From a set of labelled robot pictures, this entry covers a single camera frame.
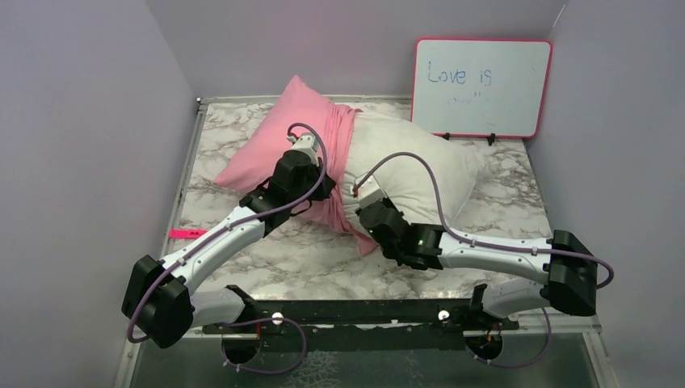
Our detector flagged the pink pillowcase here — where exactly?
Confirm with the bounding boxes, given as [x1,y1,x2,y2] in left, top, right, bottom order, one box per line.
[214,76,377,256]

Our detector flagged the white pillow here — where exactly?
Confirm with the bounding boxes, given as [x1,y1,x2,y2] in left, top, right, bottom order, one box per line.
[342,112,485,233]

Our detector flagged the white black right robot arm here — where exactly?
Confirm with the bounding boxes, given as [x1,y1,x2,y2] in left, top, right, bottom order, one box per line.
[355,198,598,329]

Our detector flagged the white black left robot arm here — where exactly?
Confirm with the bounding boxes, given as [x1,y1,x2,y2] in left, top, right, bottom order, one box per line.
[121,150,335,348]

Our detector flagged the pink marker pen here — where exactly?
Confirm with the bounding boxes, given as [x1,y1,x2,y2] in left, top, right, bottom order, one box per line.
[167,229,207,239]

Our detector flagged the pink-framed whiteboard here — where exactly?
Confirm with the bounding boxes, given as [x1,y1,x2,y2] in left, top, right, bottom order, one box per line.
[410,37,553,139]

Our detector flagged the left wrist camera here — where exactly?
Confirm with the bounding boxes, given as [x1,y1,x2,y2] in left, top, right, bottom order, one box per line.
[287,133,320,163]

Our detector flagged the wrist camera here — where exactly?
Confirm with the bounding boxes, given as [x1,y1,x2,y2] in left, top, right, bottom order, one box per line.
[287,133,320,163]
[349,175,388,209]

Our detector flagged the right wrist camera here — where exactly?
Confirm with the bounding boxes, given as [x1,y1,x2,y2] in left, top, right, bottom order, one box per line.
[349,175,388,209]

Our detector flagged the aluminium table frame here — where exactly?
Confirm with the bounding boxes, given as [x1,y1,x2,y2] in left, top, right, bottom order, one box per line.
[122,123,602,370]

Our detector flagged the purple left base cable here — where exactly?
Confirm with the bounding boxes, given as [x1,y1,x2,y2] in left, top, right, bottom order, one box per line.
[205,314,309,376]

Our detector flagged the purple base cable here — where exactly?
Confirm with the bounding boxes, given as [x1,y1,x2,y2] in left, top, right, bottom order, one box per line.
[205,314,309,376]
[464,307,553,370]

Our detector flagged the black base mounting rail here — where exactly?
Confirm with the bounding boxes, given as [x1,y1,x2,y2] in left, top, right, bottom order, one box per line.
[202,298,519,352]

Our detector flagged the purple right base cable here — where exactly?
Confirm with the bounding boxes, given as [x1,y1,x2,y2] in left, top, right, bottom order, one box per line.
[464,307,553,370]

